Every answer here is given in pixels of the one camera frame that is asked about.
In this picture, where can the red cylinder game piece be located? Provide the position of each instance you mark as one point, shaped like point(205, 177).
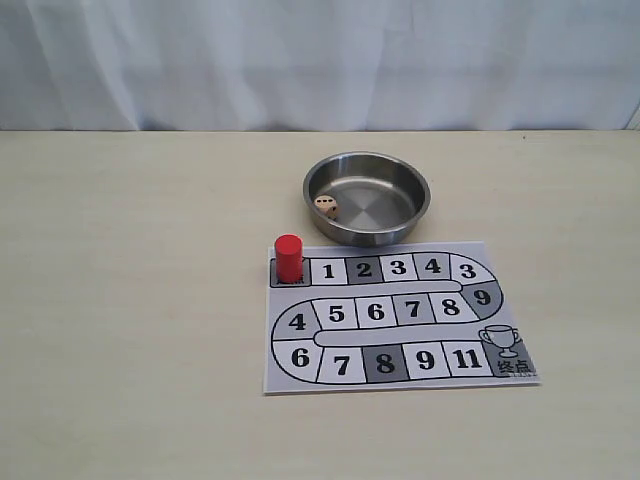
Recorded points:
point(289, 258)

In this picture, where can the wooden die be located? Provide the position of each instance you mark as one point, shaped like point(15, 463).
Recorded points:
point(327, 205)

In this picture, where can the round steel bowl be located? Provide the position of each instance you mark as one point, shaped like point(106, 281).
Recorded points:
point(381, 198)

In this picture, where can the paper number game board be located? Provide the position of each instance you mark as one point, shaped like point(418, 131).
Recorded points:
point(410, 316)

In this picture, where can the white background curtain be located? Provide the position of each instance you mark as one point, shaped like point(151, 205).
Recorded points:
point(319, 65)

